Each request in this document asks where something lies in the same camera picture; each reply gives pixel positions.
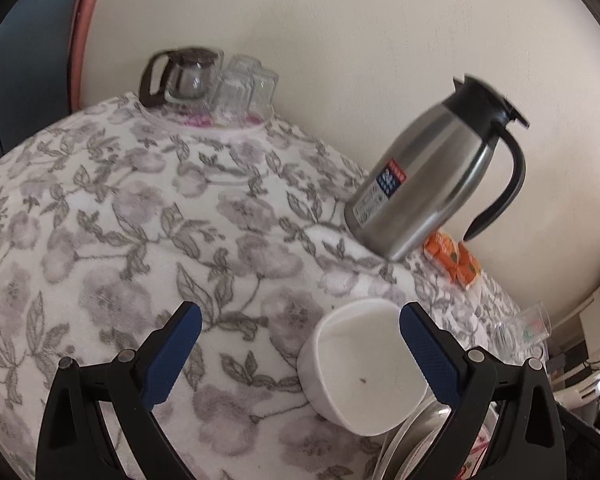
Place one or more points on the pink floral plate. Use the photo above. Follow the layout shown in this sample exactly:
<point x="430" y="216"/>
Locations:
<point x="472" y="460"/>

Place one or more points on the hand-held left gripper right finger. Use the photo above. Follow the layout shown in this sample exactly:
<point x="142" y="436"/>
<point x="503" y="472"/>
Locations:
<point x="430" y="355"/>

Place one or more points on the small plain white bowl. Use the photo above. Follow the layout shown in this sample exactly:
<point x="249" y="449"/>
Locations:
<point x="365" y="365"/>

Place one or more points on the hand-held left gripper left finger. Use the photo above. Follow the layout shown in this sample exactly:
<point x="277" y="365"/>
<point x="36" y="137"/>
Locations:
<point x="172" y="355"/>

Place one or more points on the stainless steel thermos jug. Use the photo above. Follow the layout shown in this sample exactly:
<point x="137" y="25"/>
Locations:
<point x="420" y="180"/>

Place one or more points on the orange snack packet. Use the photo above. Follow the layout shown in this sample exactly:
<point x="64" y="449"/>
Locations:
<point x="452" y="257"/>

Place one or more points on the small clear drinking glass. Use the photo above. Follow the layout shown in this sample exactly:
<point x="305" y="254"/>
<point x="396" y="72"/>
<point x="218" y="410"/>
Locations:
<point x="235" y="87"/>
<point x="266" y="92"/>

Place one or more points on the clear glass mug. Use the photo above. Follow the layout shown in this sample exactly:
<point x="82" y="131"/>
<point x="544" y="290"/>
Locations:
<point x="522" y="330"/>

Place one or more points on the white and pink tray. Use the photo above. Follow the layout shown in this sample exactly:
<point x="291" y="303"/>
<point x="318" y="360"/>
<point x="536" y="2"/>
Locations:
<point x="205" y="122"/>

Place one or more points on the stainless steel plate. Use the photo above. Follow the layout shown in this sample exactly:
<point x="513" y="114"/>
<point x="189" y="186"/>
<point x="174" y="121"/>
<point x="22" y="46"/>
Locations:
<point x="410" y="440"/>

